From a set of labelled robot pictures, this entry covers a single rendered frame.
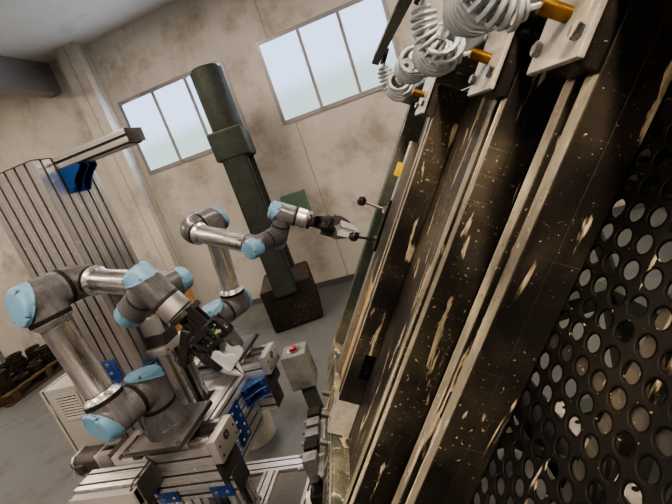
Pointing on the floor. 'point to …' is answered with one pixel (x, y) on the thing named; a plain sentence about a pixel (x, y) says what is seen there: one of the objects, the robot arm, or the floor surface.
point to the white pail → (264, 431)
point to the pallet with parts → (25, 372)
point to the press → (255, 203)
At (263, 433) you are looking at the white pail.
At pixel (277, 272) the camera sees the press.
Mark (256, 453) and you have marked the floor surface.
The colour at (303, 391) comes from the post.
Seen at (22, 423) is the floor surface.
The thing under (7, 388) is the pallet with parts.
